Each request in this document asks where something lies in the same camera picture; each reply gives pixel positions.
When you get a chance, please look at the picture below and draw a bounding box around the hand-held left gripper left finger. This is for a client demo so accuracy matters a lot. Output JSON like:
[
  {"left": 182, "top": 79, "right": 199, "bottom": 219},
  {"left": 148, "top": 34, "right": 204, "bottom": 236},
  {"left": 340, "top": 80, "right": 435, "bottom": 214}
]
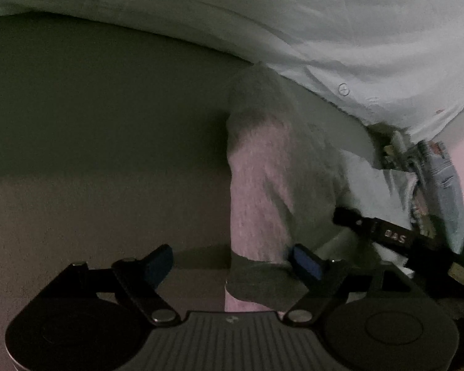
[{"left": 50, "top": 244, "right": 179, "bottom": 326}]

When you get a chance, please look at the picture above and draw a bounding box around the light printed bedsheet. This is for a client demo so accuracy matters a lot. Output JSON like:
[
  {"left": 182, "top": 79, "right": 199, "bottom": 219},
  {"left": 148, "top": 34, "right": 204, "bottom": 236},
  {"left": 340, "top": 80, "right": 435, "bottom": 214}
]
[{"left": 0, "top": 0, "right": 464, "bottom": 267}]

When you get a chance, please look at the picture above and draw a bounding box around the grey fleece garment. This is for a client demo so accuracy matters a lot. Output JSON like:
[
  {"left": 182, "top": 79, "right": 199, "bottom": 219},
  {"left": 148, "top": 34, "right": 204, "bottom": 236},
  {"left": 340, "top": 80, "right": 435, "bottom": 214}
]
[{"left": 223, "top": 62, "right": 383, "bottom": 314}]

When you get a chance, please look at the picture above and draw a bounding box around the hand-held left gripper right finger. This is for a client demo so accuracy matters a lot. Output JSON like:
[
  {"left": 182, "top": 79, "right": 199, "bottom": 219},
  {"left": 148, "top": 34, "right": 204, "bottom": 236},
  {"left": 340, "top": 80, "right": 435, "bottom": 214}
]
[{"left": 284, "top": 243, "right": 426, "bottom": 324}]

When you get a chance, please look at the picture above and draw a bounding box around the grey bed mat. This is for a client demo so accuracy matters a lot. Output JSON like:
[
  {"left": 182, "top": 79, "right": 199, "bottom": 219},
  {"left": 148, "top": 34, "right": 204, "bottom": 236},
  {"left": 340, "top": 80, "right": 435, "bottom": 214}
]
[{"left": 0, "top": 11, "right": 376, "bottom": 356}]

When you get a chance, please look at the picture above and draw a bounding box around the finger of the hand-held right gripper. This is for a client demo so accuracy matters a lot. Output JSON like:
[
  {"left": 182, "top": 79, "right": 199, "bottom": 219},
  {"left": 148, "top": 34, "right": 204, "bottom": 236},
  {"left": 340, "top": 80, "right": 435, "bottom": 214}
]
[{"left": 333, "top": 206, "right": 417, "bottom": 250}]

